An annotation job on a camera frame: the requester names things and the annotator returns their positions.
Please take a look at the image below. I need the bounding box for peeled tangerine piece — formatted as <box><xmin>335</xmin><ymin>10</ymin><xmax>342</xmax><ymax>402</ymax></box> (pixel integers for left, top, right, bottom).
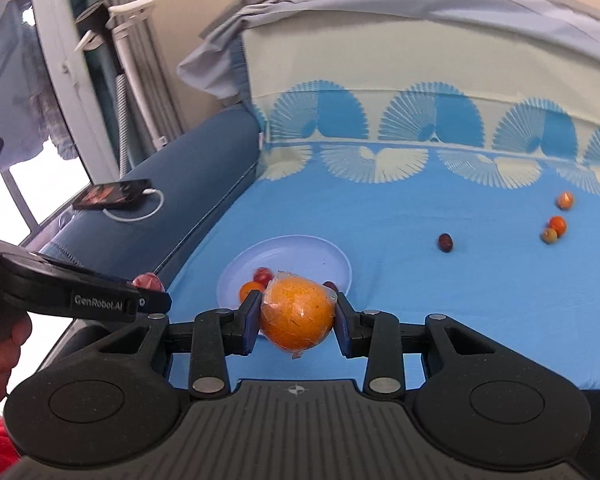
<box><xmin>238</xmin><ymin>281</ymin><xmax>265</xmax><ymax>302</ymax></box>
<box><xmin>556</xmin><ymin>191</ymin><xmax>576</xmax><ymax>210</ymax></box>

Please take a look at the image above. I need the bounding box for pink red fruit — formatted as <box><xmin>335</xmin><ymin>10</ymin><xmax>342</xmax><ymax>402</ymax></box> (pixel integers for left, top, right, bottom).
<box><xmin>132</xmin><ymin>272</ymin><xmax>166</xmax><ymax>292</ymax></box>

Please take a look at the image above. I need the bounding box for orange tangerine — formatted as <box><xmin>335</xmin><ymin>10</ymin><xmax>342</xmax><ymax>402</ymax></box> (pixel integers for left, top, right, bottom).
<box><xmin>260</xmin><ymin>272</ymin><xmax>337</xmax><ymax>359</ymax></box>

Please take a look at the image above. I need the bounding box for dark red jujube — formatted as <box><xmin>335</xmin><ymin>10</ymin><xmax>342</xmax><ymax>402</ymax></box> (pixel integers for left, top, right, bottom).
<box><xmin>438</xmin><ymin>233</ymin><xmax>454</xmax><ymax>252</ymax></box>
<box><xmin>323</xmin><ymin>281</ymin><xmax>339</xmax><ymax>294</ymax></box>

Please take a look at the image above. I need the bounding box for yellow-green longan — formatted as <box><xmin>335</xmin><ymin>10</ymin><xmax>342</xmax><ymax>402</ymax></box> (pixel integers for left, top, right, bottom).
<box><xmin>541</xmin><ymin>228</ymin><xmax>558</xmax><ymax>244</ymax></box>

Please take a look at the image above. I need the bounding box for person's left hand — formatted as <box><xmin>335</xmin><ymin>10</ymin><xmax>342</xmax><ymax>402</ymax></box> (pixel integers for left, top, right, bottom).
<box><xmin>0</xmin><ymin>312</ymin><xmax>32</xmax><ymax>402</ymax></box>

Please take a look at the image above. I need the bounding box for dark red jujube on plate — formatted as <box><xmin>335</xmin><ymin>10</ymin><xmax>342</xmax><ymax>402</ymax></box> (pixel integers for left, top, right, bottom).
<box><xmin>323</xmin><ymin>281</ymin><xmax>339</xmax><ymax>294</ymax></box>

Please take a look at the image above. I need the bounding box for red cherry tomato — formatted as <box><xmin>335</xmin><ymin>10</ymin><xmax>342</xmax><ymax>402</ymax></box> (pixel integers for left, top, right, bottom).
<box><xmin>252</xmin><ymin>266</ymin><xmax>274</xmax><ymax>288</ymax></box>

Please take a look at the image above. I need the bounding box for light blue round plate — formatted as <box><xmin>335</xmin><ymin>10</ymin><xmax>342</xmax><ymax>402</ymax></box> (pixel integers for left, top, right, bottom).
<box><xmin>216</xmin><ymin>235</ymin><xmax>352</xmax><ymax>309</ymax></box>

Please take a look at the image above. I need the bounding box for black smartphone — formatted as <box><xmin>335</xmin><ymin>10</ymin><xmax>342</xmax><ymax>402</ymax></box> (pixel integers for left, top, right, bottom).
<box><xmin>72</xmin><ymin>179</ymin><xmax>151</xmax><ymax>210</ymax></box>

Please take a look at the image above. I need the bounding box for blue sofa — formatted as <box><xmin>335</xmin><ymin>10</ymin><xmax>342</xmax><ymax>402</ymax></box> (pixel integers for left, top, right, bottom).
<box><xmin>41</xmin><ymin>105</ymin><xmax>260</xmax><ymax>286</ymax></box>

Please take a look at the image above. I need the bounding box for blue fan-pattern sofa cover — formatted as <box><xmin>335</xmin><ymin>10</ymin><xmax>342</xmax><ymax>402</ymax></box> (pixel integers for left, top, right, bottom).
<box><xmin>171</xmin><ymin>22</ymin><xmax>600</xmax><ymax>387</ymax></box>

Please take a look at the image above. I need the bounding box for small orange kumquat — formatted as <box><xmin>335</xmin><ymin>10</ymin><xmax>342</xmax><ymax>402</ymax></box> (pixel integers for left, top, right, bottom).
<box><xmin>548</xmin><ymin>216</ymin><xmax>568</xmax><ymax>237</ymax></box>

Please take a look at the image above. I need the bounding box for grey draped sheet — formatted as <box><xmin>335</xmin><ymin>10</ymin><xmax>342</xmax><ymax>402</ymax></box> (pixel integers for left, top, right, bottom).
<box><xmin>176</xmin><ymin>0</ymin><xmax>600</xmax><ymax>100</ymax></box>

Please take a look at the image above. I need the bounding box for white floor stand pole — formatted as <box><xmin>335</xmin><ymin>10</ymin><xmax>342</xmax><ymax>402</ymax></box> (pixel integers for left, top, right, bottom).
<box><xmin>74</xmin><ymin>0</ymin><xmax>168</xmax><ymax>178</ymax></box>

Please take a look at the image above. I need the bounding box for white charging cable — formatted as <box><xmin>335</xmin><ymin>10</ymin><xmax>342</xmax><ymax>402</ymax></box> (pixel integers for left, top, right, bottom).
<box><xmin>101</xmin><ymin>187</ymin><xmax>166</xmax><ymax>224</ymax></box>

